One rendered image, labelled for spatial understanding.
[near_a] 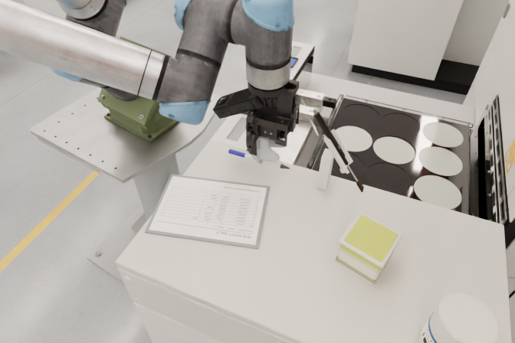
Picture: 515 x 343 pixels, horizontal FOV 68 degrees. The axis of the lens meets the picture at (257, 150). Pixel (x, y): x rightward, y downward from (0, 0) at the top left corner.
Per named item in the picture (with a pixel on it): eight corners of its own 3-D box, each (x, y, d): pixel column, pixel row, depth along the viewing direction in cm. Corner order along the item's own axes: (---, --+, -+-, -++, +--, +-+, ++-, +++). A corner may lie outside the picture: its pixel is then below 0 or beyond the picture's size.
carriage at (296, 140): (323, 108, 116) (324, 100, 114) (283, 191, 91) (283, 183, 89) (298, 102, 118) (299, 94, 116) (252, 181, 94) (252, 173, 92)
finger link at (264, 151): (276, 178, 77) (277, 145, 71) (249, 170, 79) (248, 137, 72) (281, 168, 79) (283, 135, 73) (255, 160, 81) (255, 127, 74)
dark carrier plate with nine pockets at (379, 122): (468, 127, 102) (469, 125, 102) (467, 223, 79) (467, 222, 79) (342, 99, 112) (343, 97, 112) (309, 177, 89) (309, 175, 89)
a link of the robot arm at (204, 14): (158, 42, 60) (217, 58, 57) (179, -28, 59) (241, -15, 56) (184, 55, 68) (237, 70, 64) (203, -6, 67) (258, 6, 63)
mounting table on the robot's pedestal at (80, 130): (44, 160, 122) (27, 129, 113) (142, 93, 150) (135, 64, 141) (147, 220, 105) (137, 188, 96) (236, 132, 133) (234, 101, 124)
